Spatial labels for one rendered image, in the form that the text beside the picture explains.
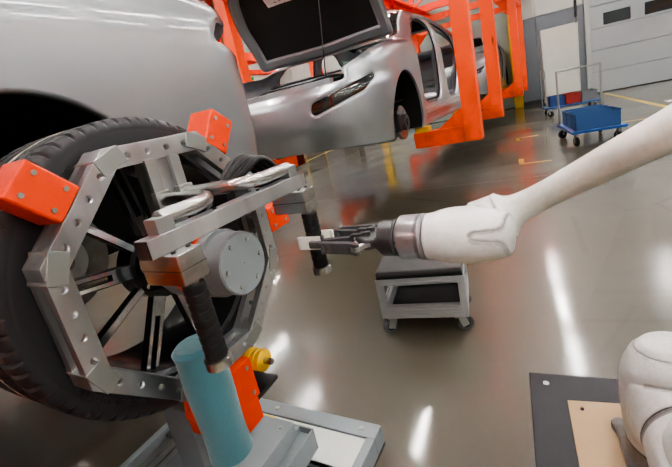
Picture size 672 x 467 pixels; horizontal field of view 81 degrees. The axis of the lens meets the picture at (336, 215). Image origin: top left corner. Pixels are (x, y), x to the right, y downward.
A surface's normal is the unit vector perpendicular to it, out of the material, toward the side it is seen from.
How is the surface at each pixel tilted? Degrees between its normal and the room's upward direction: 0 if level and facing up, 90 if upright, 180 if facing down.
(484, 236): 73
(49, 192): 90
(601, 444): 3
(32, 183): 90
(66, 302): 90
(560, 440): 0
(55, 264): 90
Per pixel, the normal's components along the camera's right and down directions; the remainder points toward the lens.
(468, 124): -0.46, 0.33
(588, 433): -0.25, -0.94
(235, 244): 0.87, -0.06
